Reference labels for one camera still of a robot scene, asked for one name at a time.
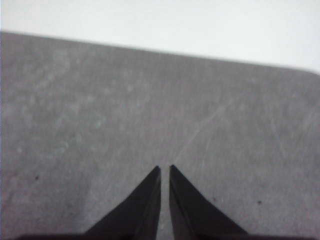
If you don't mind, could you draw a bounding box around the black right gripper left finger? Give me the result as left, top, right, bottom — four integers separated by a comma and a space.
84, 165, 162, 236

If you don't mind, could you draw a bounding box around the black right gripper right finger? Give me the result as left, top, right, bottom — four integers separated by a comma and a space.
169, 164, 249, 236

